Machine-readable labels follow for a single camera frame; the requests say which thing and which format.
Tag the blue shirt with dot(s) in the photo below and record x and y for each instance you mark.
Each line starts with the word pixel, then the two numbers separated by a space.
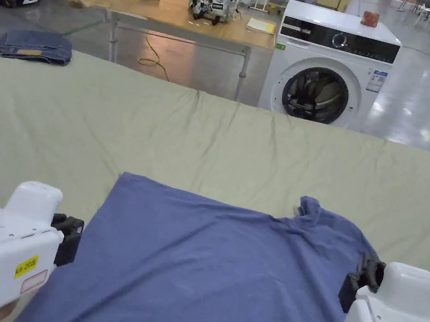
pixel 199 270

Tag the white washing machine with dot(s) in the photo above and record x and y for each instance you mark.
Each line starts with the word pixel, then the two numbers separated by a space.
pixel 323 63

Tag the bed with pale green sheet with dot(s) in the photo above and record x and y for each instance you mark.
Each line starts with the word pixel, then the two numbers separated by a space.
pixel 162 131

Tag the person's left hand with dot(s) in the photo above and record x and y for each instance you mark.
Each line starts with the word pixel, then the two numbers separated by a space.
pixel 8 314

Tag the folded blue jeans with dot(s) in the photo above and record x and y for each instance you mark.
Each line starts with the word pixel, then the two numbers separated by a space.
pixel 31 45

